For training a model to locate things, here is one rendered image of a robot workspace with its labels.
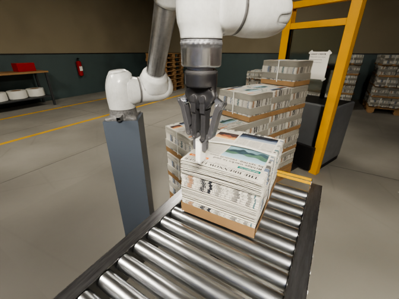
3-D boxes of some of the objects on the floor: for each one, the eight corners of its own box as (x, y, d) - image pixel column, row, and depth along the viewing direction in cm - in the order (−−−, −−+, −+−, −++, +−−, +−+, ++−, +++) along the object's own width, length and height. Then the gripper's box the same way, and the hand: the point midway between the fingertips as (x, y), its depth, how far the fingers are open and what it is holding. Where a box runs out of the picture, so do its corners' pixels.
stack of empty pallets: (167, 86, 896) (165, 53, 841) (184, 88, 860) (183, 53, 805) (148, 91, 795) (143, 53, 740) (167, 92, 759) (164, 53, 704)
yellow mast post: (264, 153, 311) (286, 2, 233) (268, 152, 316) (290, 3, 238) (269, 155, 304) (294, 1, 226) (273, 154, 309) (298, 2, 231)
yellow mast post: (308, 172, 263) (354, -10, 185) (312, 169, 268) (357, -9, 190) (315, 175, 257) (366, -12, 179) (319, 172, 262) (369, -10, 184)
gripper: (234, 68, 47) (228, 161, 58) (186, 66, 54) (188, 150, 64) (219, 70, 42) (215, 174, 52) (167, 67, 48) (173, 161, 58)
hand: (200, 149), depth 56 cm, fingers closed
